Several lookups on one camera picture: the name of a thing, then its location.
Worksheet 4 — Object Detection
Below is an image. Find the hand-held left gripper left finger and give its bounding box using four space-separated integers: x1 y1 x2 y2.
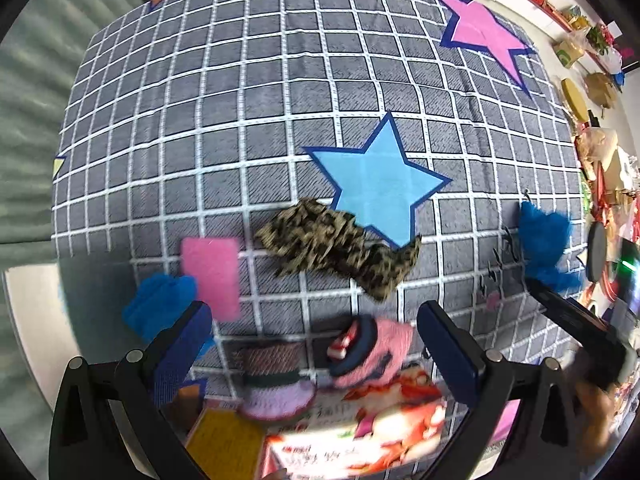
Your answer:
48 300 213 480

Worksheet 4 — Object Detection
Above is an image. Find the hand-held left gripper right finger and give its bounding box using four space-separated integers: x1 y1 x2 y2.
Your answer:
417 300 581 480

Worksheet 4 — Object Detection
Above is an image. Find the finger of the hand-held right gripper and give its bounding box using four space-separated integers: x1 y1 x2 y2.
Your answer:
524 278 608 333

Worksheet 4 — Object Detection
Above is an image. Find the blue fluffy yarn ball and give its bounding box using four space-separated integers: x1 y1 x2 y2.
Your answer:
122 272 216 356
515 201 583 293

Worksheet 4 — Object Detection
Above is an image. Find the pink black striped sock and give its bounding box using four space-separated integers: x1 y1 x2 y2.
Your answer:
326 314 416 391

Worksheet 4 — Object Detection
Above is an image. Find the pink sponge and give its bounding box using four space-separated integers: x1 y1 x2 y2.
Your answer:
181 236 242 321

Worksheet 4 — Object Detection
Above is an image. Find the purple and brown knit hat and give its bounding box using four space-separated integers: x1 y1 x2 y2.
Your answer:
232 342 317 422

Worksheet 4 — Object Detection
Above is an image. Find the white cardboard box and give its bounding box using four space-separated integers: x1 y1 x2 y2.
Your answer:
2 262 68 406

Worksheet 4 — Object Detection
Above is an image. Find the leopard print cloth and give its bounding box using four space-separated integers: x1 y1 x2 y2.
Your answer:
255 197 423 303

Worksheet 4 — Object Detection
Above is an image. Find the person's right hand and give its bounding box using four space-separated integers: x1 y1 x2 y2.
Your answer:
565 355 631 466

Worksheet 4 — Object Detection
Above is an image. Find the white and red tissue box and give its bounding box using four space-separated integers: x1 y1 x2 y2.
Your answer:
262 367 448 480

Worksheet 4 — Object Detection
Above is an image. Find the pile of assorted clutter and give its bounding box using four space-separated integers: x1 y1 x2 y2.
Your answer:
550 5 640 311

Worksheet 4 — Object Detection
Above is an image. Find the jar with yellow lid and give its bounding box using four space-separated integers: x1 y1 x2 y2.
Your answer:
560 77 593 123

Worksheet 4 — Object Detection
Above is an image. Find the grey checked star blanket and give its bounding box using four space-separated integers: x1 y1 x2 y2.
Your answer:
50 0 593 480

